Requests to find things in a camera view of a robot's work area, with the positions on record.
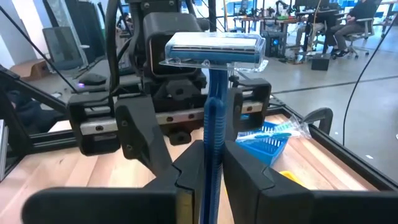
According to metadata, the blue plastic basket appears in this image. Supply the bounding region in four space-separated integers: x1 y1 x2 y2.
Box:
235 121 292 167

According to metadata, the black table clamp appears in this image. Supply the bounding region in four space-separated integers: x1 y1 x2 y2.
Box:
303 107 334 135

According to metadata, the blue disposable razor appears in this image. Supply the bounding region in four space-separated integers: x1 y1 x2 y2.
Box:
159 32 270 224

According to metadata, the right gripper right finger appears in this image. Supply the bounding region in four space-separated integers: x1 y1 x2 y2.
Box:
222 139 398 224

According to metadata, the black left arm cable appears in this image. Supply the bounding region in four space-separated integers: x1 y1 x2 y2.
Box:
104 0 122 94

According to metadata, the person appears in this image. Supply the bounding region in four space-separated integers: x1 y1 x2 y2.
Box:
329 0 384 59

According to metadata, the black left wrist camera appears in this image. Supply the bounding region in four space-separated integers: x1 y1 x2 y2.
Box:
142 12 209 78

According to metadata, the yellow plastic basket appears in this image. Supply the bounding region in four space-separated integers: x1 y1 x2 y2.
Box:
279 170 307 187

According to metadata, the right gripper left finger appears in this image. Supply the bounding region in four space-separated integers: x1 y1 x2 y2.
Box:
21 139 206 224

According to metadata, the grey mesh office chair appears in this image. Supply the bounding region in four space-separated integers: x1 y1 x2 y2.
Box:
42 26 90 72

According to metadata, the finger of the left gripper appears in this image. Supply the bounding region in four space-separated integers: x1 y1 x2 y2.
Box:
225 86 245 142
114 95 174 178

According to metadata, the brown cardboard box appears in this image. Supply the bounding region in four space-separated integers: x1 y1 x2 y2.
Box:
11 58 50 82

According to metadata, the black computer tower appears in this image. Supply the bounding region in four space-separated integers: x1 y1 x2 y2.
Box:
262 30 284 58

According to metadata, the black computer mouse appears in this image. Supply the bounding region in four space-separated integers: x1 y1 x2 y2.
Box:
78 73 108 86

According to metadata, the dark desk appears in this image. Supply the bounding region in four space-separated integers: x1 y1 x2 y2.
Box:
24 55 147 105

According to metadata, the plastic-wrapped toothbrush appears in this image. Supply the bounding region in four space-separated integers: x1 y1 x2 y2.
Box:
235 114 312 144

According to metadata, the black box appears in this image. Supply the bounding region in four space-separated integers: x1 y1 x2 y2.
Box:
311 55 330 72

